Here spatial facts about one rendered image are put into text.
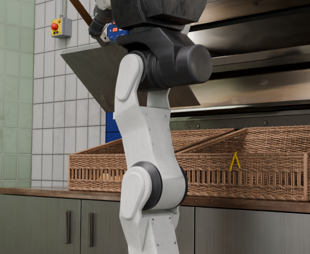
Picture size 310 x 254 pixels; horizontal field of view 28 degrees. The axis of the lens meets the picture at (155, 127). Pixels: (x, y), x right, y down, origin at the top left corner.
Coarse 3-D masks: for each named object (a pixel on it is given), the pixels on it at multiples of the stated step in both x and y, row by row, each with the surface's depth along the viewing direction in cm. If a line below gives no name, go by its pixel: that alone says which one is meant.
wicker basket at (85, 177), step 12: (180, 132) 292; (192, 132) 287; (204, 132) 282; (216, 132) 278; (228, 132) 269; (108, 144) 290; (120, 144) 297; (180, 144) 290; (192, 144) 250; (72, 156) 271; (84, 156) 266; (96, 156) 261; (108, 156) 257; (120, 156) 252; (72, 168) 271; (84, 168) 266; (96, 168) 261; (108, 168) 256; (120, 168) 252; (72, 180) 271; (84, 180) 266; (96, 180) 261; (108, 180) 256; (120, 180) 252; (120, 192) 251
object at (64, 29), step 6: (60, 18) 351; (66, 18) 353; (60, 24) 351; (66, 24) 353; (54, 30) 354; (60, 30) 351; (66, 30) 353; (54, 36) 355; (60, 36) 355; (66, 36) 355
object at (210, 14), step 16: (208, 0) 271; (224, 0) 266; (240, 0) 264; (256, 0) 262; (272, 0) 260; (288, 0) 258; (304, 0) 256; (208, 16) 287; (224, 16) 284; (240, 16) 282
